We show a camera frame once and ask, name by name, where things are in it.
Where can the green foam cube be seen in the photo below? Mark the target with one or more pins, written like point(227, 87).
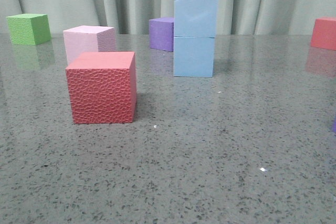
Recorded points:
point(29, 29)

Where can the dark purple foam cube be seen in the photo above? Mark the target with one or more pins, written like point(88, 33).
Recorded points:
point(161, 33)

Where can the large red foam cube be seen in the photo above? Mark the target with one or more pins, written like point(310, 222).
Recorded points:
point(102, 87)

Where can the light purple foam cube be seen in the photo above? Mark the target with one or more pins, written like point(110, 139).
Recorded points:
point(334, 126)

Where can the far red foam cube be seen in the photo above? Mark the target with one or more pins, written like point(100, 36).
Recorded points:
point(323, 35)

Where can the blue foam cube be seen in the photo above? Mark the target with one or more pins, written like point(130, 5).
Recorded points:
point(193, 56)
point(195, 18)

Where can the pink foam cube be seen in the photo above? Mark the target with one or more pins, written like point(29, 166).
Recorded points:
point(88, 39)

